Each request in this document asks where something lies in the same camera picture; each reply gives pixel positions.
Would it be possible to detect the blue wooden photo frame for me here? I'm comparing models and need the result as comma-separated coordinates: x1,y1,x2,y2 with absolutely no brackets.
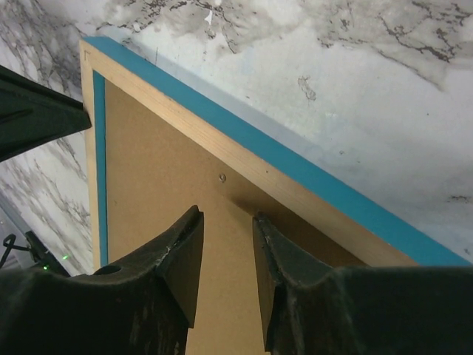
81,36,467,266

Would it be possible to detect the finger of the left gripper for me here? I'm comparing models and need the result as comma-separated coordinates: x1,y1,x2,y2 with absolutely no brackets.
1,67,92,161

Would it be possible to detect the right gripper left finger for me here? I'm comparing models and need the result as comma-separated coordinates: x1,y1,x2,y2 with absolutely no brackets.
1,206,204,354

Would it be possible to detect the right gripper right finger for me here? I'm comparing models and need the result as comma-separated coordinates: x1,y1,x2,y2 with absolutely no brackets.
253,214,472,354

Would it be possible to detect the brown cardboard backing board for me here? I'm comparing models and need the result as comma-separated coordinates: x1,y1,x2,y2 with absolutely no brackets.
105,83,359,354

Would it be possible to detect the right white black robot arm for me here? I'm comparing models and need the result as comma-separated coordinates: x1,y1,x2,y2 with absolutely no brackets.
1,206,472,354

